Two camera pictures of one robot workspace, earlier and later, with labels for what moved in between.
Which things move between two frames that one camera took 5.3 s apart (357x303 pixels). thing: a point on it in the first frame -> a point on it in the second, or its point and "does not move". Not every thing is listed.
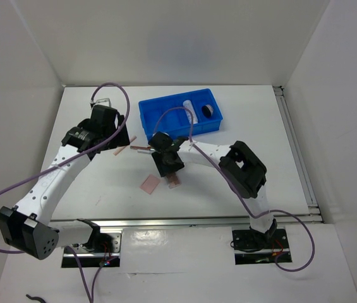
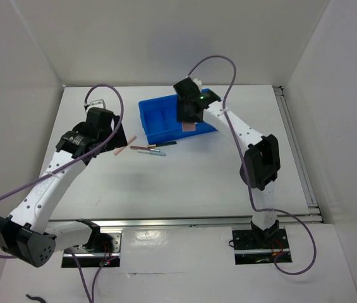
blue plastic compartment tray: (175, 122) does not move
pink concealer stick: (117, 152) does not move
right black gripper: (162, 167) -> (181, 115)
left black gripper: (121, 137) does not move
